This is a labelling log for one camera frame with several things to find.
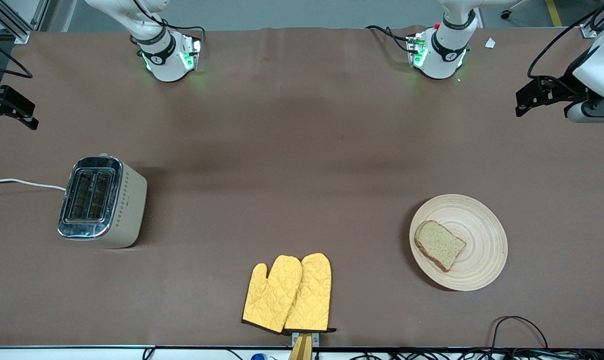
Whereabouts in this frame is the round wooden plate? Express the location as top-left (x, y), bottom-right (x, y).
top-left (409, 194), bottom-right (509, 292)

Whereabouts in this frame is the brown bread slice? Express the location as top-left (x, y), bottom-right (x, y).
top-left (414, 220), bottom-right (467, 273)

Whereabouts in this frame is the chrome and beige toaster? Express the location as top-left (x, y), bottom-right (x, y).
top-left (57, 153), bottom-right (148, 249)

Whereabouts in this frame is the brown table cover sheet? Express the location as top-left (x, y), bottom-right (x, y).
top-left (0, 26), bottom-right (604, 348)

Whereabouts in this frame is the yellow quilted oven mitt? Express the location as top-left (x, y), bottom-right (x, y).
top-left (242, 255), bottom-right (303, 335)
top-left (283, 252), bottom-right (337, 334)

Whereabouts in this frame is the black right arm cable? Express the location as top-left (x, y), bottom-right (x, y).
top-left (0, 35), bottom-right (34, 80)

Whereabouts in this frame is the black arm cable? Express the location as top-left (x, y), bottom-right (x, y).
top-left (528, 0), bottom-right (604, 79)
top-left (0, 35), bottom-right (34, 80)

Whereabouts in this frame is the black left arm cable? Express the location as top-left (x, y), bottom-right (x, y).
top-left (528, 0), bottom-right (604, 79)

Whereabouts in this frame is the white toaster power cord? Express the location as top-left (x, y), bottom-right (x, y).
top-left (0, 178), bottom-right (66, 192)

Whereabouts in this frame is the aluminium frame profile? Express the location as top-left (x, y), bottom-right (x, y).
top-left (579, 0), bottom-right (604, 39)
top-left (0, 0), bottom-right (50, 44)

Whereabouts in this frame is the black base cable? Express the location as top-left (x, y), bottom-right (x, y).
top-left (366, 25), bottom-right (413, 54)

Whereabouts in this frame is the black looped cable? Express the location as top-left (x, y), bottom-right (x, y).
top-left (491, 315), bottom-right (550, 351)

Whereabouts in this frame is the wooden mount with metal bracket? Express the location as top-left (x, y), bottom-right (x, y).
top-left (288, 331), bottom-right (320, 360)

